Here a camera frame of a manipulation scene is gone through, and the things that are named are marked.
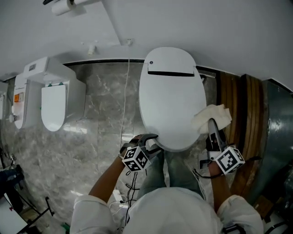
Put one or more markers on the small orange box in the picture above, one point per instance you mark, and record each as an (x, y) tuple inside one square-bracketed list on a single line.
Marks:
[(19, 97)]

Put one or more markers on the black wall shelf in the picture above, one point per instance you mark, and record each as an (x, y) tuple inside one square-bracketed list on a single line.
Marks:
[(49, 1)]

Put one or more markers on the black tripod stand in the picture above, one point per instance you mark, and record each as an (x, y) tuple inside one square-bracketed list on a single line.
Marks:
[(49, 205)]

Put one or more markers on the person's left hand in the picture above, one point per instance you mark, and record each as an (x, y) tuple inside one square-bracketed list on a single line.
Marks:
[(137, 141)]

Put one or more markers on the white smart toilet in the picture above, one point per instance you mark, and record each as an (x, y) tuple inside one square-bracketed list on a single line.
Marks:
[(170, 59)]

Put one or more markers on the thick toilet paper roll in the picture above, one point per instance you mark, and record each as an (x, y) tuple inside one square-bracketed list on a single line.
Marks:
[(60, 8)]

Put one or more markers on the small white toilet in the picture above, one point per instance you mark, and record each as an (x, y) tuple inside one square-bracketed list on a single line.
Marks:
[(3, 100)]

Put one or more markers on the person's jeans legs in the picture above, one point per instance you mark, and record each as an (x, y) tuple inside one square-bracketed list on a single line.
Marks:
[(160, 173)]

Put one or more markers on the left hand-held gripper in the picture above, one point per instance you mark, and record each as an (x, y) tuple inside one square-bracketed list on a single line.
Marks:
[(136, 158)]

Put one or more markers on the person's white shirt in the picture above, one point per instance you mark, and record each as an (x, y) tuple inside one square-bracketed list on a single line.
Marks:
[(169, 212)]

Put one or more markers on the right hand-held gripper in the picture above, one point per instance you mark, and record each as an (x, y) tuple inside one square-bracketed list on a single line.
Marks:
[(230, 161)]

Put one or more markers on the white power strip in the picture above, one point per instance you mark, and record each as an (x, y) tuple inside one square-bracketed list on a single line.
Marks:
[(117, 197)]

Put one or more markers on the white tankless toilet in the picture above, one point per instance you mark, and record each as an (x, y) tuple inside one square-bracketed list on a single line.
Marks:
[(19, 114)]

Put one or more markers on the white toilet with tank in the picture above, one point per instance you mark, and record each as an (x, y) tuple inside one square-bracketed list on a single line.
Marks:
[(57, 96)]

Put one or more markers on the white toilet lid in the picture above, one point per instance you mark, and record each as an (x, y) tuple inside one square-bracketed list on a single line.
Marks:
[(171, 109)]

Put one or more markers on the white wiping cloth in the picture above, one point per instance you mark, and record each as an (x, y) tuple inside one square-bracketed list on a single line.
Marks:
[(215, 114)]

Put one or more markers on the person's left forearm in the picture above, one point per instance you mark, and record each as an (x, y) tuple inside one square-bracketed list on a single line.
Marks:
[(107, 180)]

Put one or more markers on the white paper roll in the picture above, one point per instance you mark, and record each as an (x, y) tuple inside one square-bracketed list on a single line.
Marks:
[(87, 1)]

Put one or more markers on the person's right forearm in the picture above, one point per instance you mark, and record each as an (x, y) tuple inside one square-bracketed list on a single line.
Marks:
[(220, 189)]

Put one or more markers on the white metal rod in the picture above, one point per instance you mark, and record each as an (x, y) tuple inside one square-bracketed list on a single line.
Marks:
[(209, 75)]

